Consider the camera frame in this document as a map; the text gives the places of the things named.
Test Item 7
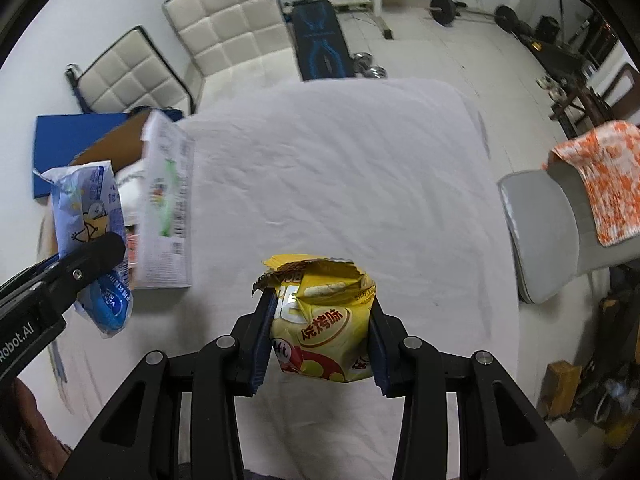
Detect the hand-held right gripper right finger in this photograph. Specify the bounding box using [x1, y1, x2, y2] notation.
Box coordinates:
[367, 297, 571, 480]

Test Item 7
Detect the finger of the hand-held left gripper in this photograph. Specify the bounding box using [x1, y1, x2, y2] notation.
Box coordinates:
[30, 234, 127, 316]
[0, 255, 61, 295]

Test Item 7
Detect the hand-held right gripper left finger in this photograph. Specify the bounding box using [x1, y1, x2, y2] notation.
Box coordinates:
[57, 287, 281, 480]

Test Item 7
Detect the light blue snack packet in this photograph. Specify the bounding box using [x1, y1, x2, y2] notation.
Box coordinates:
[32, 160, 135, 340]

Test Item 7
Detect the yellow snack packet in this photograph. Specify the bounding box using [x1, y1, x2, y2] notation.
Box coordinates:
[251, 254, 378, 383]

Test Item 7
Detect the cardboard box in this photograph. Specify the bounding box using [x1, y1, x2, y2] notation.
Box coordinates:
[39, 109, 196, 291]

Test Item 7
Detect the person's left forearm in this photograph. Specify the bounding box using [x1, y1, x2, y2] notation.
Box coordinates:
[0, 377, 71, 480]

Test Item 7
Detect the blue folded mat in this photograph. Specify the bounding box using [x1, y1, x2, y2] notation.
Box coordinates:
[32, 112, 133, 201]

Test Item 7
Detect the black umbrella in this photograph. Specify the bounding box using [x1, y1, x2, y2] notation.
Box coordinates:
[65, 63, 93, 111]

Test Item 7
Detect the brown wooden box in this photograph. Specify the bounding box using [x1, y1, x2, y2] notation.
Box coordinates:
[537, 360, 583, 418]

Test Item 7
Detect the grey table cloth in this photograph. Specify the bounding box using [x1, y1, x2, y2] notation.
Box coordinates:
[45, 77, 523, 480]

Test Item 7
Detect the white padded chair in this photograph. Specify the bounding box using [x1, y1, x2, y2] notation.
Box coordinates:
[75, 26, 196, 116]
[162, 0, 303, 106]

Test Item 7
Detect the grey seat chair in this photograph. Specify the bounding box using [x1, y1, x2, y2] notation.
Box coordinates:
[497, 165, 640, 305]

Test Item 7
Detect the orange patterned towel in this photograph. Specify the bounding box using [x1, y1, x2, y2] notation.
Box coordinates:
[542, 120, 640, 248]

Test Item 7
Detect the black weight bench pad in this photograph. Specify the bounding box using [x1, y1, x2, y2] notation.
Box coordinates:
[291, 0, 357, 81]

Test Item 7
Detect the dark wooden chair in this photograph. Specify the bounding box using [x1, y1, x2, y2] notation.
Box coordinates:
[547, 62, 640, 136]

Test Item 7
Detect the pair of white shoes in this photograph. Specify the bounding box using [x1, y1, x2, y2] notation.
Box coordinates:
[537, 75, 568, 98]

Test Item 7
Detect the short barbell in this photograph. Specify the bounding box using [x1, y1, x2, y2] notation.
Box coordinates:
[429, 0, 521, 33]

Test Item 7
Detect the black speaker box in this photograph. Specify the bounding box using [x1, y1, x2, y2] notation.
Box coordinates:
[537, 15, 561, 43]

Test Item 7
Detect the black kick scooter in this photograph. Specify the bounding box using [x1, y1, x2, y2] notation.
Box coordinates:
[565, 0, 608, 61]

